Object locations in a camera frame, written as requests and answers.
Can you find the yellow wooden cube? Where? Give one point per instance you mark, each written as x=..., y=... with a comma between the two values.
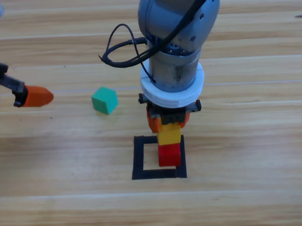
x=168, y=137

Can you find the red wooden cube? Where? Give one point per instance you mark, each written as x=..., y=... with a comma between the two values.
x=169, y=156

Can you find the green wooden cube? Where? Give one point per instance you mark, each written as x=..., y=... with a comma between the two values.
x=104, y=101

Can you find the black tape square outline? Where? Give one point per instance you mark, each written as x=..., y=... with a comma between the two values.
x=138, y=156

